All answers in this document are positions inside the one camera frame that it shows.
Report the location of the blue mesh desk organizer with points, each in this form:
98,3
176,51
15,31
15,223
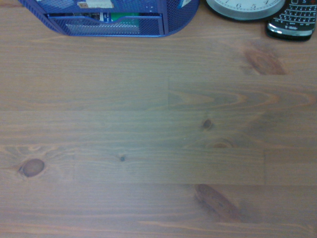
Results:
109,27

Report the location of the black analog alarm clock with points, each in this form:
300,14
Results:
244,11

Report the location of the black keypad mobile phone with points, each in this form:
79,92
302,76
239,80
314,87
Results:
293,22

